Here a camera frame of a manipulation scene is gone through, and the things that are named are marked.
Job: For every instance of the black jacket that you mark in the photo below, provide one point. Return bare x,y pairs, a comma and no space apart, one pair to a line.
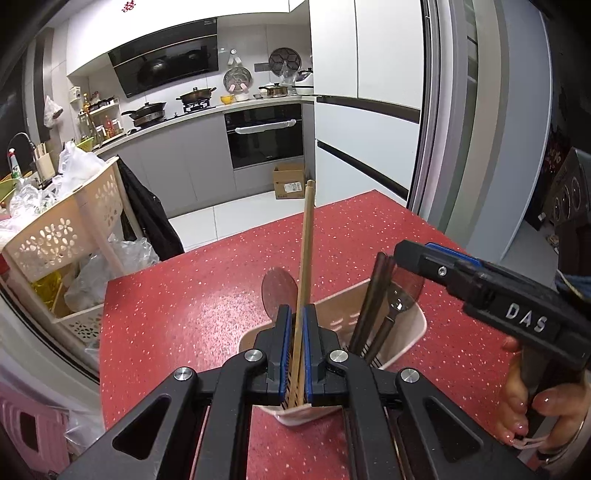
147,217

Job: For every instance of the dark divided round pan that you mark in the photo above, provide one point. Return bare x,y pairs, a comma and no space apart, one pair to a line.
285,60

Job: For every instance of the dark cooking pot with lid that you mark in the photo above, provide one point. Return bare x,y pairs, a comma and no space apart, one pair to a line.
196,96

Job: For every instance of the beige utensil holder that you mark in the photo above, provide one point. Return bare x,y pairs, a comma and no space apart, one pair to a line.
344,307

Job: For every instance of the black kitchen faucet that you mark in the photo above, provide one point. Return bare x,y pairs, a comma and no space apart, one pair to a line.
23,136

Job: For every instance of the crumpled clear plastic bag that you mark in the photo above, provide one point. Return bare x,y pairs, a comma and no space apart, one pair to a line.
115,267

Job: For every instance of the pink plastic stool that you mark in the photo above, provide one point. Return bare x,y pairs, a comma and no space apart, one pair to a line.
27,424

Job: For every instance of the cardboard box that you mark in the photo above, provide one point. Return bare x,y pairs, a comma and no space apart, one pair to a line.
288,180

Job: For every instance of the round steel steamer rack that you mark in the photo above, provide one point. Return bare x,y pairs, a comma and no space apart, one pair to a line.
236,77

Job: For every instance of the black range hood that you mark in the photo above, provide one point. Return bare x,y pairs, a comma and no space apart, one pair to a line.
166,60

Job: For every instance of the white plastic bag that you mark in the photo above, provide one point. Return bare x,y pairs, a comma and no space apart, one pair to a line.
76,166

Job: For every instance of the white spray bottle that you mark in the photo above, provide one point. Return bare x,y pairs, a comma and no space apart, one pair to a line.
14,161

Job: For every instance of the black wok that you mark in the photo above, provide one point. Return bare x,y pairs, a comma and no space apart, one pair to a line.
147,113

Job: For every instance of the grey base cabinet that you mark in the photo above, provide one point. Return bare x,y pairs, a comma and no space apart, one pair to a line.
184,157

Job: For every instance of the black built-in oven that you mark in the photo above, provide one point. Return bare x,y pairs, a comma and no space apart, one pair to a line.
263,147

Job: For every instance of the person's right hand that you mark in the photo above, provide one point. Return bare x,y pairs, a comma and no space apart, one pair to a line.
558,415

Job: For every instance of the white refrigerator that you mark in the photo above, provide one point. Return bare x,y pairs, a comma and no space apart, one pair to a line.
364,55

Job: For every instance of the green basin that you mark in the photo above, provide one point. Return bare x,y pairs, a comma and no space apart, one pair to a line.
9,183

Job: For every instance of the beige perforated basket cart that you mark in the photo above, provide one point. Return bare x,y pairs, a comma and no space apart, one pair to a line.
55,235

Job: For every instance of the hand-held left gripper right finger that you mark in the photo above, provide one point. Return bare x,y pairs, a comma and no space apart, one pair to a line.
310,355

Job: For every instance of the clear plastic floor bag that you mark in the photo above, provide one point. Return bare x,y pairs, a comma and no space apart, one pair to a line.
83,429

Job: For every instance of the white wall cabinet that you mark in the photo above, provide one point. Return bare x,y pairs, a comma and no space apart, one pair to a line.
184,18

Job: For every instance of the small steel pot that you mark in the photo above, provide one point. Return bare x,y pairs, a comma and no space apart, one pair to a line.
274,91

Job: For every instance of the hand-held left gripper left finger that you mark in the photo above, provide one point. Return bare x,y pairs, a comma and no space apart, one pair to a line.
287,350

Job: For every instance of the yellow oil bottle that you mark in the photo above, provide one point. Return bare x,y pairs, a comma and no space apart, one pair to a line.
46,288

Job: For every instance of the hanging plastic bag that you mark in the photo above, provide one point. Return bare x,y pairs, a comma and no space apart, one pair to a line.
51,113

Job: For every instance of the dark speaker cabinet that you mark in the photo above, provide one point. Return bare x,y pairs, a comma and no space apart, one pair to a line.
565,194

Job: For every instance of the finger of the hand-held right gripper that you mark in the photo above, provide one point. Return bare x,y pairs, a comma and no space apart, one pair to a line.
429,265
457,257

